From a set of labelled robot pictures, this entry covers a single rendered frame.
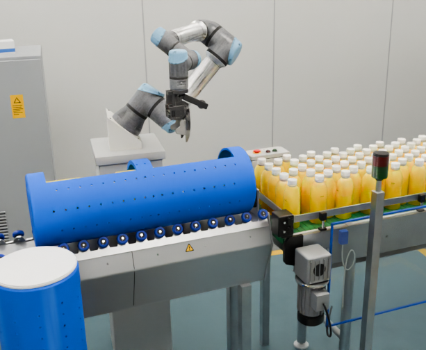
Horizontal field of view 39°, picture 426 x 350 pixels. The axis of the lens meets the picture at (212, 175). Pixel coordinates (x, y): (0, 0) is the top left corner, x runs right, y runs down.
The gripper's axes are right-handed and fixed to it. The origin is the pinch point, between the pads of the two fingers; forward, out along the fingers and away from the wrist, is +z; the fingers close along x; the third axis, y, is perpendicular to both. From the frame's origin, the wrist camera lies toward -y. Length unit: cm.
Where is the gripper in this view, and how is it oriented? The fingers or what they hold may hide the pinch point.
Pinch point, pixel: (185, 137)
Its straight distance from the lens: 245.6
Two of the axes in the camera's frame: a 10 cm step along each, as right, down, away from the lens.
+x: 3.5, 3.1, -8.8
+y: -9.4, 1.3, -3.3
